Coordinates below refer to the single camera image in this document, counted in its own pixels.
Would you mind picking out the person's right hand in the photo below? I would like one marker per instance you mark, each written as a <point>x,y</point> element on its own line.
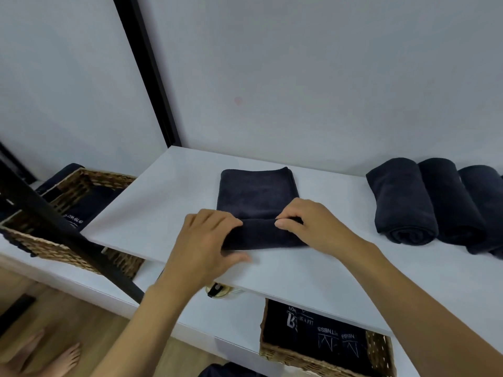
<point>326,231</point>

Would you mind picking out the person's left hand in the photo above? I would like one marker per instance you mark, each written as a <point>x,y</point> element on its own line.
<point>196,255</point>

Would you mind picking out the woven wicker basket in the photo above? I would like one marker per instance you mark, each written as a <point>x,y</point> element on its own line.
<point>381,349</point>

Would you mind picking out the person's right forearm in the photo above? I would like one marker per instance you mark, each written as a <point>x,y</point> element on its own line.
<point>424,321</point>

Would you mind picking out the person's left forearm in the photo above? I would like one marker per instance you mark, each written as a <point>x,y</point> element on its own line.
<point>137,337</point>

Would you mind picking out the person's dark clothing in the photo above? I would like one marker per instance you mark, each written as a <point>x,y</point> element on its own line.
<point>232,371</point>

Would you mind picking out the person's bare foot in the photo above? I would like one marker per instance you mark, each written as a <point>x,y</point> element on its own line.
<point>63,361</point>
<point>23,353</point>

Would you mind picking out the gold black object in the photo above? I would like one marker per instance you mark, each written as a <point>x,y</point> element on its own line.
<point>216,290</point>

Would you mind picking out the large wicker hamper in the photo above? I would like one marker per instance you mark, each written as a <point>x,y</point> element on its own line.
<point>98,178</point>

